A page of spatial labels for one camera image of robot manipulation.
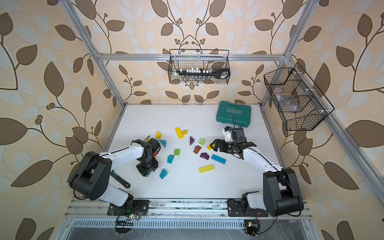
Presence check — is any light green cube centre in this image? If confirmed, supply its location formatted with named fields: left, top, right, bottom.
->
left=174, top=149, right=181, bottom=156

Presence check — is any back wire basket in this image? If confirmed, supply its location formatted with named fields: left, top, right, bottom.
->
left=168, top=49, right=231, bottom=86

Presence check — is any dark green hand tool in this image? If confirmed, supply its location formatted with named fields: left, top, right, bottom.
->
left=110, top=171, right=131, bottom=189

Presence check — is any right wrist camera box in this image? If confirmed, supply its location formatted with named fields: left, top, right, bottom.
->
left=223, top=126, right=233, bottom=142

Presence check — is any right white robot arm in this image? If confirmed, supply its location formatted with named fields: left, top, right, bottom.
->
left=210, top=126, right=304, bottom=217

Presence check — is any teal triangle block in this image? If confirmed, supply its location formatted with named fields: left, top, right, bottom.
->
left=160, top=140, right=167, bottom=148
left=159, top=169, right=168, bottom=180

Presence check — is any brown wooden block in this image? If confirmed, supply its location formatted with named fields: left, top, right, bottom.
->
left=194, top=146, right=202, bottom=154

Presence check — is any plastic bag in basket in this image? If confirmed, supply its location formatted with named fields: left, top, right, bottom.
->
left=273, top=88, right=300, bottom=112

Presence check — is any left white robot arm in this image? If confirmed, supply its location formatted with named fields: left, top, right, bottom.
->
left=69, top=138, right=161, bottom=218

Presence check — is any wire basket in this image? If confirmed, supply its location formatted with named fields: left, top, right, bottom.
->
left=168, top=49, right=231, bottom=86
left=264, top=63, right=335, bottom=131

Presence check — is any green plastic tool case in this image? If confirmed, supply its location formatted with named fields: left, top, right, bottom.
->
left=216, top=101, right=252, bottom=128

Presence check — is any socket rail with sockets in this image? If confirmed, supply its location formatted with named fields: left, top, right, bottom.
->
left=176, top=69, right=231, bottom=80

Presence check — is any right wire basket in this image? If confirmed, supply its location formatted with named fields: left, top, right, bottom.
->
left=264, top=63, right=335, bottom=131

